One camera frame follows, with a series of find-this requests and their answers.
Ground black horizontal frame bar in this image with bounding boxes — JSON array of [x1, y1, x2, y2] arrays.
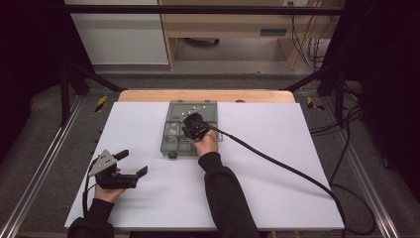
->
[[63, 4, 350, 16]]

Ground grey clear compartment organizer box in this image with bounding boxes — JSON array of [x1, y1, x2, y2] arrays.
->
[[159, 99, 224, 160]]

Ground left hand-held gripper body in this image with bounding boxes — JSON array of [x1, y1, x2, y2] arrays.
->
[[87, 149, 139, 190]]

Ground light wooden desk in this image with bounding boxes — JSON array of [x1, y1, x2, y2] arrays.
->
[[157, 0, 346, 71]]

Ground black floor cables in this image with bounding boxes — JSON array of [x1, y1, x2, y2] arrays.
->
[[309, 83, 365, 137]]

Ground wooden table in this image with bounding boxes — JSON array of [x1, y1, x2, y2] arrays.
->
[[118, 88, 296, 104]]

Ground hanging cable bundle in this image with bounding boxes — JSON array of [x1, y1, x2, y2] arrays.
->
[[290, 1, 333, 71]]

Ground person's right hand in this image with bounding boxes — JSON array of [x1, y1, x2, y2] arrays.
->
[[191, 129, 220, 158]]

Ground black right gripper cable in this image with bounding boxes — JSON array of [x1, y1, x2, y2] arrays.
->
[[189, 120, 377, 238]]

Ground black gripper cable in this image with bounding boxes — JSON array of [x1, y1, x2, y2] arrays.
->
[[81, 158, 100, 218], [189, 120, 377, 238]]

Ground black curtain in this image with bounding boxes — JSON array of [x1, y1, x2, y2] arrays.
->
[[0, 0, 97, 163], [325, 0, 420, 192]]

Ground person's left hand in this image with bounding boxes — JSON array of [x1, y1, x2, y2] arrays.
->
[[93, 167, 127, 203]]

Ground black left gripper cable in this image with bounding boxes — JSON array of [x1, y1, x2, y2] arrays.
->
[[81, 158, 100, 218]]

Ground aluminium floor rail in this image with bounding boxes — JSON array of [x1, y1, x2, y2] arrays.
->
[[325, 98, 401, 238], [0, 94, 85, 238]]

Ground white cabinet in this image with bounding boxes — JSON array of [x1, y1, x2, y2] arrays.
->
[[64, 0, 169, 65]]

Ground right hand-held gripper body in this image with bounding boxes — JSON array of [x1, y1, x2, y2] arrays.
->
[[179, 105, 213, 142]]

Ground black metal frame stand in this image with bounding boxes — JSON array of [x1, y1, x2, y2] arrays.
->
[[58, 59, 128, 127], [280, 63, 348, 128]]

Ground white table board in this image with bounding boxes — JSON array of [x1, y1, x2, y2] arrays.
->
[[63, 101, 346, 231]]

